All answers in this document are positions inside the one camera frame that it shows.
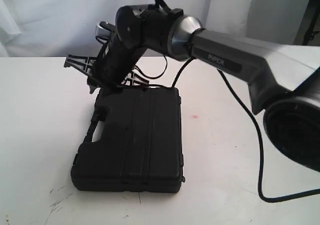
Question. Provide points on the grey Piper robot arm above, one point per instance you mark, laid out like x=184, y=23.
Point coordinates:
x=283, y=80

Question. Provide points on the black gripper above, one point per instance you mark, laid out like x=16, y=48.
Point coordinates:
x=115, y=60

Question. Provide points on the white backdrop curtain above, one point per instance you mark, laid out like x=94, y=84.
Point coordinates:
x=55, y=28

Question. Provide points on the black stand pole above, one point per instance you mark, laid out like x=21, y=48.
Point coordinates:
x=309, y=30

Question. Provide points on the black plastic carrying case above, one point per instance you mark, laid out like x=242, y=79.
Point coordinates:
x=133, y=143

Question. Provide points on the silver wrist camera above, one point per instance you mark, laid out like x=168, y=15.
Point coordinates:
x=104, y=29

